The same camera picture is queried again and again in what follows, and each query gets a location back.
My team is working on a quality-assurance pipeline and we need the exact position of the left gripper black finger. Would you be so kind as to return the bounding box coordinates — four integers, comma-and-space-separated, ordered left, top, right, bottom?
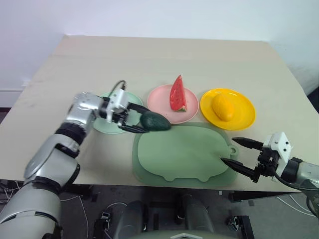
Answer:
128, 102, 152, 115
119, 123, 148, 133

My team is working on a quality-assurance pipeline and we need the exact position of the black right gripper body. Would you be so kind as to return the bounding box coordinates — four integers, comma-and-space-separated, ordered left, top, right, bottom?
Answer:
251, 146, 280, 184

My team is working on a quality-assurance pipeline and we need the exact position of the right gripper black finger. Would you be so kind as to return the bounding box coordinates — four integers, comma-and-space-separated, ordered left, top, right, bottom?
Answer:
232, 137, 264, 150
220, 157, 257, 177

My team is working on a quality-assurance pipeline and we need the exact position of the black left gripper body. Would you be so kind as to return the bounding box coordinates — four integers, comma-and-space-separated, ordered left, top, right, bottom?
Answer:
111, 101, 132, 129

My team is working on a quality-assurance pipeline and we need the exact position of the dark green avocado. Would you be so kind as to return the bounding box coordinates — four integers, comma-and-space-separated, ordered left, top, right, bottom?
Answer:
140, 112, 172, 132

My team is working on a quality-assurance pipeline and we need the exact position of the light green plate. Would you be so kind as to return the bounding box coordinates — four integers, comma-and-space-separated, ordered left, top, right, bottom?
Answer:
92, 91, 145, 135

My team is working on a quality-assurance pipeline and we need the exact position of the pink plate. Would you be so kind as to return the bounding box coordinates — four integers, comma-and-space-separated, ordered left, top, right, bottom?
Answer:
147, 84, 200, 124

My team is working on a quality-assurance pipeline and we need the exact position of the yellow plate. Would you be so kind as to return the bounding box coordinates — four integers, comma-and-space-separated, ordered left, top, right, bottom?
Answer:
199, 87, 257, 131

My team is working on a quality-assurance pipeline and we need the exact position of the red watermelon slice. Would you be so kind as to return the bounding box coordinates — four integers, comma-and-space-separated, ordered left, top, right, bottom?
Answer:
169, 74, 188, 113

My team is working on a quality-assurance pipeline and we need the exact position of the yellow mango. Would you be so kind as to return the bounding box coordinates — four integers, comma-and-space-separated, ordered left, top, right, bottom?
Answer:
212, 93, 235, 122

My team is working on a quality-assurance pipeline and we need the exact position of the green pig-shaped silicone mat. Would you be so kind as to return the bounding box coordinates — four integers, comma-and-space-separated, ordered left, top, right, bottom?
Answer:
132, 121, 239, 187

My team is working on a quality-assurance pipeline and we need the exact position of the dark grey rounded shape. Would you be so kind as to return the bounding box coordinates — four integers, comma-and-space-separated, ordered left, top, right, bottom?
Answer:
117, 200, 151, 237
179, 192, 214, 233

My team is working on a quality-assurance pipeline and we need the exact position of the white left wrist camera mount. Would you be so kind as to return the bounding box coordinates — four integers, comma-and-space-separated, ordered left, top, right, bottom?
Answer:
106, 89, 130, 123

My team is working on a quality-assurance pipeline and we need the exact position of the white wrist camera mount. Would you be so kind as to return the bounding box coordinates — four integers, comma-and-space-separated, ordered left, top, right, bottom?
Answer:
106, 89, 130, 123
262, 131, 295, 176

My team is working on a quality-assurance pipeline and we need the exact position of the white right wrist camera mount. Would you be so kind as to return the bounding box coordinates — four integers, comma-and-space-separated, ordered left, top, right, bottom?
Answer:
262, 131, 295, 176

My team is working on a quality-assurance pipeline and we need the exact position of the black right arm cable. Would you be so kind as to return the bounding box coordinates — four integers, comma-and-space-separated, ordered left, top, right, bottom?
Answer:
272, 172, 319, 218

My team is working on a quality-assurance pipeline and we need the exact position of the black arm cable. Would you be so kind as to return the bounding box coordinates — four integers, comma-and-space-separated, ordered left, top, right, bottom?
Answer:
272, 172, 319, 218
109, 80, 128, 101

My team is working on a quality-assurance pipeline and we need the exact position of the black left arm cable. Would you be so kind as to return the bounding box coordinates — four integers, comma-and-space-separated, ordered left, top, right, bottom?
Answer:
109, 80, 128, 101

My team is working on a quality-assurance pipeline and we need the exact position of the black table frame bar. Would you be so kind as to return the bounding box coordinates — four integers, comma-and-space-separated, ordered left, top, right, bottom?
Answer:
228, 191, 310, 203

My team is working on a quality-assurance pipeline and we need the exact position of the black table foot bracket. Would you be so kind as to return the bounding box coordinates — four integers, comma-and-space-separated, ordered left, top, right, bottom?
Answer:
93, 211, 112, 235
224, 215, 255, 239

